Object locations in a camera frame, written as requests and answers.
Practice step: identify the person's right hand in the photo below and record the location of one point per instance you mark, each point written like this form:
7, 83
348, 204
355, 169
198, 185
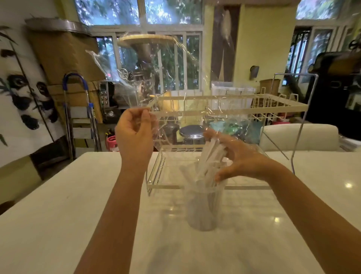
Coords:
245, 159

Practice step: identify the dark round stool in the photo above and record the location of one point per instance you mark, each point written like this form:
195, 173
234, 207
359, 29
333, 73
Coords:
170, 132

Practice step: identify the white two-tier dish rack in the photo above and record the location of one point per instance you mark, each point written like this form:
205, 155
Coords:
225, 110

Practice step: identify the teal plastic bag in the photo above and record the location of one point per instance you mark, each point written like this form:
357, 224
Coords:
234, 128

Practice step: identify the chrome round stool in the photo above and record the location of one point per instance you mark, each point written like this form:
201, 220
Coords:
192, 132

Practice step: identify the large black machine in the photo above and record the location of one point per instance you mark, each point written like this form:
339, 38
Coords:
335, 98

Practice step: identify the person's left thumb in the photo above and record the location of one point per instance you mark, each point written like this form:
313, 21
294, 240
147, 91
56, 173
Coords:
152, 125

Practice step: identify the metal coffee roaster machine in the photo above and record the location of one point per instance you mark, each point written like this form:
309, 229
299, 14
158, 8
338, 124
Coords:
143, 53

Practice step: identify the person's left forearm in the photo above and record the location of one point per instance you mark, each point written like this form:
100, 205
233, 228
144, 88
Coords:
118, 214

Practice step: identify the round metal tray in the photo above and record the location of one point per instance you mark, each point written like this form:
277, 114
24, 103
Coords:
56, 24

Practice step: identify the white translucent storage containers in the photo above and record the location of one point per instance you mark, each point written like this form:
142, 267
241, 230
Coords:
225, 89

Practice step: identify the panda wall painting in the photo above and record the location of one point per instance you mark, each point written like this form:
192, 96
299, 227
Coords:
19, 93

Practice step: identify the clear plastic cup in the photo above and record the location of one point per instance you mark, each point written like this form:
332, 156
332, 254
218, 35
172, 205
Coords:
204, 209

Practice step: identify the clear plastic bag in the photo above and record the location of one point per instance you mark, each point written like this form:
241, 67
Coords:
174, 81

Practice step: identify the large brown cardboard box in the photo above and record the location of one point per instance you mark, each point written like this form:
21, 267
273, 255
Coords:
64, 56

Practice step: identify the person's left hand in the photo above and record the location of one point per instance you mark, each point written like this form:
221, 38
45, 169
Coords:
132, 138

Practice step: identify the brown bird scroll painting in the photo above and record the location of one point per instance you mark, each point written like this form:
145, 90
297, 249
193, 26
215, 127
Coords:
225, 42

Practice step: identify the black control panel box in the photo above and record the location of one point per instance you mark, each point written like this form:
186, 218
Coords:
105, 96

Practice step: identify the person's right forearm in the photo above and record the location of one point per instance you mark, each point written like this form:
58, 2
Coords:
313, 217

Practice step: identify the stack of papers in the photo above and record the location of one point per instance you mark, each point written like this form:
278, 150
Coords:
351, 144

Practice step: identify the pink bucket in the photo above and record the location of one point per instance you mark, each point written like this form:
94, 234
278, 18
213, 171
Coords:
112, 144

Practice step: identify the white chair backrest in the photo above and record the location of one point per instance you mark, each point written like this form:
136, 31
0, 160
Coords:
301, 138

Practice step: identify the grey wall lamp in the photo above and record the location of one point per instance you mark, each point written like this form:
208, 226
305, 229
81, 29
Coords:
254, 72

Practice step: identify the person's right thumb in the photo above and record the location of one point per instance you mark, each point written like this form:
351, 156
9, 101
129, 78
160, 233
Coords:
224, 174

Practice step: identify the bundle of white straws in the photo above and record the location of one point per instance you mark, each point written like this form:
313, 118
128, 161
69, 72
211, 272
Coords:
207, 158

